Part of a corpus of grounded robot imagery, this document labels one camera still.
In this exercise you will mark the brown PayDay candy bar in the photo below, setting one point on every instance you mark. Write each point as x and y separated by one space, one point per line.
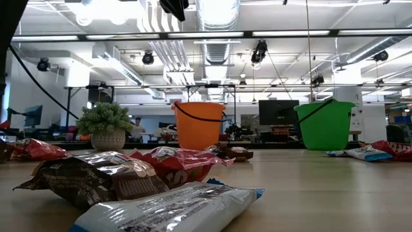
83 180
239 154
4 151

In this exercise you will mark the black overhead frame beam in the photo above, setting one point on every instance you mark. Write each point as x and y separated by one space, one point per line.
206 33

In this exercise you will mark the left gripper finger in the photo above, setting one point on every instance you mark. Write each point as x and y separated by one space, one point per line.
175 8

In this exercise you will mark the orange plastic bucket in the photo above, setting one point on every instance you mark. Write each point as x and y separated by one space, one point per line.
196 129

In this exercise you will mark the monitor on arm mount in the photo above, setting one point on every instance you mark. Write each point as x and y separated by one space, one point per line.
33 115

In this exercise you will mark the black office chair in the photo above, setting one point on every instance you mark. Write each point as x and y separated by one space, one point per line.
397 133

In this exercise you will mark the red Skittles candy bag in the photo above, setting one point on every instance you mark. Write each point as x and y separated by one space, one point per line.
38 149
394 149
183 167

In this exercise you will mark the person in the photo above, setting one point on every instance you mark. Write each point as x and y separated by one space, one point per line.
137 127

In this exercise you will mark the green plastic bucket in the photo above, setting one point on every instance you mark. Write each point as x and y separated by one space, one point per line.
325 129

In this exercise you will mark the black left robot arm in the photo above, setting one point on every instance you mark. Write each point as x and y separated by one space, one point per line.
8 16

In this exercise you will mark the black ceiling spotlight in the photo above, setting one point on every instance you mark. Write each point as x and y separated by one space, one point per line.
148 58
259 51
318 80
381 55
43 64

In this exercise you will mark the black computer monitor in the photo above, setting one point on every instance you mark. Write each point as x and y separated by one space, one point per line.
278 112

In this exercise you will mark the silver ceiling air duct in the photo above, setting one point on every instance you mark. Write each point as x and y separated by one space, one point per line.
219 29

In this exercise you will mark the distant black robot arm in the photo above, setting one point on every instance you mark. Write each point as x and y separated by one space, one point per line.
236 130

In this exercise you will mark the artificial green potted plant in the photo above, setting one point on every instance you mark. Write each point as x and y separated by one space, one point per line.
104 122

